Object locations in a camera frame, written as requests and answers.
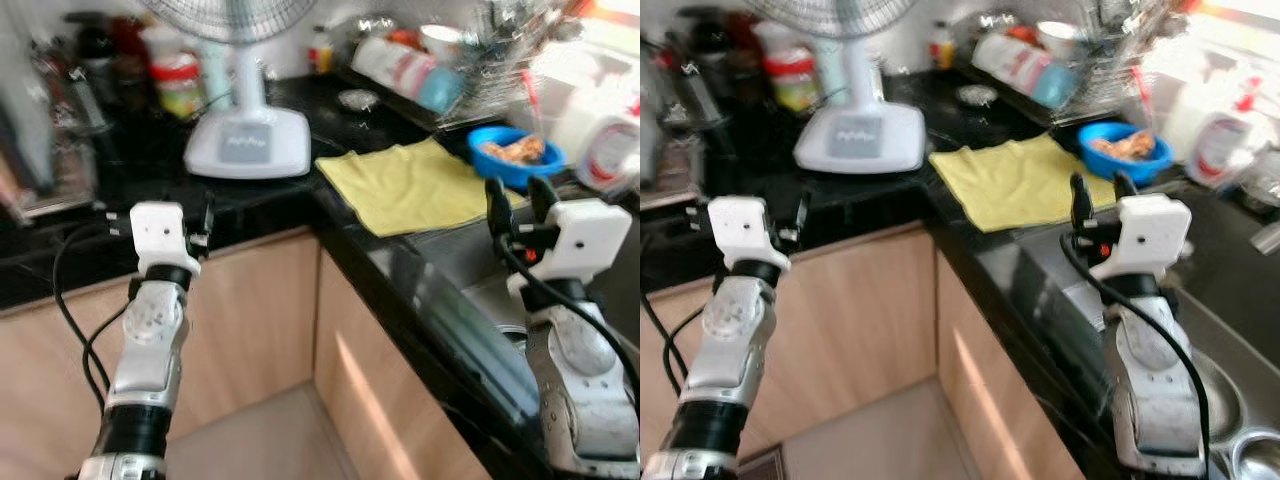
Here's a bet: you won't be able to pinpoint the white table fan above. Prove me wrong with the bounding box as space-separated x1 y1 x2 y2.
140 0 321 181
745 0 926 176

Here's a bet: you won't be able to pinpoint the wooden cabinet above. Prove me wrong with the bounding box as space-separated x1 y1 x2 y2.
313 248 481 480
640 222 941 480
0 228 326 480
935 245 1096 480

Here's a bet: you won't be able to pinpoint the blue plastic bowl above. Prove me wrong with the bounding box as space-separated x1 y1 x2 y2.
1077 121 1174 184
467 125 567 193

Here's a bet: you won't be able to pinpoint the red lid jar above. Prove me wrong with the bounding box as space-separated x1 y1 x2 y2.
150 52 208 121
762 47 823 114

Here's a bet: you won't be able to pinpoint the white soap bottle red pump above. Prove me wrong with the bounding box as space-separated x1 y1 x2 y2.
1180 75 1266 186
520 68 641 193

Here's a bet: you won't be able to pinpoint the white bowl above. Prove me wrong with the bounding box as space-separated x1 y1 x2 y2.
1035 20 1081 56
420 22 466 61

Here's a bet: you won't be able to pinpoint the brown food scraps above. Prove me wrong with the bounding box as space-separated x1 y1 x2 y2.
480 135 548 166
1090 130 1156 161

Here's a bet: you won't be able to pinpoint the wire dish rack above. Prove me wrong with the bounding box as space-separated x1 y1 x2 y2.
335 5 571 131
950 5 1171 126

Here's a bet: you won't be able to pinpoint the yellow cloth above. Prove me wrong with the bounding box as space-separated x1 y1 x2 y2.
928 132 1126 234
314 136 528 239

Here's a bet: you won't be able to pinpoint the white plastic container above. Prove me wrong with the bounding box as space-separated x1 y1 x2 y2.
352 38 441 101
972 33 1051 96

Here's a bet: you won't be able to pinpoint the shallow steel bowl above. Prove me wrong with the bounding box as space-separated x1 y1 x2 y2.
1195 350 1249 446

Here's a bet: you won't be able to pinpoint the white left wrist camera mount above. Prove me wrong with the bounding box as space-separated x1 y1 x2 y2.
130 201 201 276
706 196 791 276

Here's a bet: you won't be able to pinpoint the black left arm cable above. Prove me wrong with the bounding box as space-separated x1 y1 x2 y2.
52 210 136 411
640 205 713 399

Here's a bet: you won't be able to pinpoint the small steel cup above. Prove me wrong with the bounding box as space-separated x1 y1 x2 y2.
1232 430 1280 480

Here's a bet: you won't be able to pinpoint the small yellow bottle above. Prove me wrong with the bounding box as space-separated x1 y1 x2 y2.
308 25 334 74
930 20 956 71

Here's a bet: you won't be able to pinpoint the dark bottle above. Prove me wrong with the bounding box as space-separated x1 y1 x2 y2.
62 10 116 131
685 8 741 111

